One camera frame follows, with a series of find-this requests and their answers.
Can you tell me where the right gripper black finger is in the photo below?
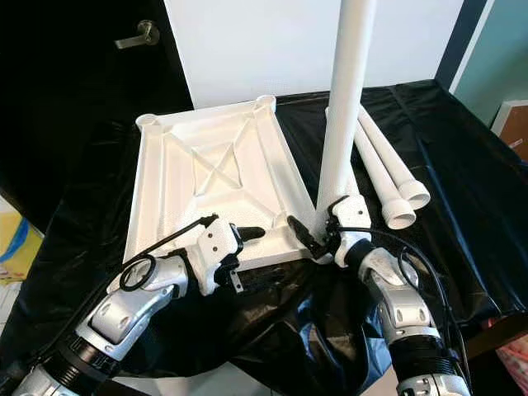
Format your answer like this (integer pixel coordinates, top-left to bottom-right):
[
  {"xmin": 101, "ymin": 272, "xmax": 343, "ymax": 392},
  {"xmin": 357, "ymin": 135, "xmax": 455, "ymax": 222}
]
[{"xmin": 285, "ymin": 215, "xmax": 327, "ymax": 262}]

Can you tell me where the white plastic table leg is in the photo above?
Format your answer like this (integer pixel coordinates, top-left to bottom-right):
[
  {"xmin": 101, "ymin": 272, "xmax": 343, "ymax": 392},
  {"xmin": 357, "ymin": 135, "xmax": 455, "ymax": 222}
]
[
  {"xmin": 359, "ymin": 106, "xmax": 431, "ymax": 211},
  {"xmin": 355, "ymin": 124, "xmax": 418, "ymax": 232},
  {"xmin": 315, "ymin": 0, "xmax": 379, "ymax": 224}
]

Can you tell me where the white plastic table top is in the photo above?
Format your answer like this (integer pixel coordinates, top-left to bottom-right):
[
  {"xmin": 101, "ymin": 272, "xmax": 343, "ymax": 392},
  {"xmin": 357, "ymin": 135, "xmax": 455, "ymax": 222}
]
[{"xmin": 122, "ymin": 95, "xmax": 339, "ymax": 285}]

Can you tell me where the black plastic table cover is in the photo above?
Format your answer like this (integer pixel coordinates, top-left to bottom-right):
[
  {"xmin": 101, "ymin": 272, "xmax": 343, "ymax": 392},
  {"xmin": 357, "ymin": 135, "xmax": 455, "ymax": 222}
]
[{"xmin": 0, "ymin": 78, "xmax": 528, "ymax": 396}]

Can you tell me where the yellow box with blue band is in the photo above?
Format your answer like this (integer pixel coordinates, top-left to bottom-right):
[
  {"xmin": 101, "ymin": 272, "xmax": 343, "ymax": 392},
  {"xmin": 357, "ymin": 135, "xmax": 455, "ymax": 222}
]
[{"xmin": 0, "ymin": 213, "xmax": 42, "ymax": 285}]

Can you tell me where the pink rubbish bag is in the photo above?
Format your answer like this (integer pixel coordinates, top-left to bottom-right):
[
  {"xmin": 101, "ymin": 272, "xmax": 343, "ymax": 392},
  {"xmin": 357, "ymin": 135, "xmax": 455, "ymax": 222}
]
[{"xmin": 495, "ymin": 342, "xmax": 528, "ymax": 396}]

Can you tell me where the black door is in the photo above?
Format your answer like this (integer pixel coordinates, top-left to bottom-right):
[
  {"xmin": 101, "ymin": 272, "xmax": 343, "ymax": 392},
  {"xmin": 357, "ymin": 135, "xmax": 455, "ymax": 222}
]
[{"xmin": 0, "ymin": 0, "xmax": 195, "ymax": 232}]

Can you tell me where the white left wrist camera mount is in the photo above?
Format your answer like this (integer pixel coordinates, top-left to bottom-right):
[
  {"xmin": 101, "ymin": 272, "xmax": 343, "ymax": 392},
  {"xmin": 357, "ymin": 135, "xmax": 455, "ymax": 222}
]
[{"xmin": 188, "ymin": 216, "xmax": 244, "ymax": 296}]

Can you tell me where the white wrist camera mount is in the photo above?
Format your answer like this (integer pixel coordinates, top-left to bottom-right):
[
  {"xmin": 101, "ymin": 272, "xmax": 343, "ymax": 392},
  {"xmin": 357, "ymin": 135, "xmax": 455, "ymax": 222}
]
[
  {"xmin": 188, "ymin": 216, "xmax": 244, "ymax": 296},
  {"xmin": 330, "ymin": 196, "xmax": 372, "ymax": 266}
]

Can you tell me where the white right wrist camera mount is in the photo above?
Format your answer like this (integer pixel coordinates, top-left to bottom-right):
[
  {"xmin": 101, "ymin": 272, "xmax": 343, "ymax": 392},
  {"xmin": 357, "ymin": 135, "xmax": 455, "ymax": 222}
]
[{"xmin": 330, "ymin": 196, "xmax": 372, "ymax": 266}]

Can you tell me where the metal door handle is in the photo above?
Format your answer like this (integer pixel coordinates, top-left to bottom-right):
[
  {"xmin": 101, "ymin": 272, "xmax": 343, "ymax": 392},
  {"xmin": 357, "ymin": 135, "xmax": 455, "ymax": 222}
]
[{"xmin": 115, "ymin": 20, "xmax": 161, "ymax": 50}]

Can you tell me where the dark grey wall post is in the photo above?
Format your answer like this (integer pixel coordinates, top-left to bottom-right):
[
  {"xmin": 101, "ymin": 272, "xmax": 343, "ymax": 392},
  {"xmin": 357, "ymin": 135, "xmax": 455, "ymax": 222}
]
[{"xmin": 436, "ymin": 0, "xmax": 496, "ymax": 92}]

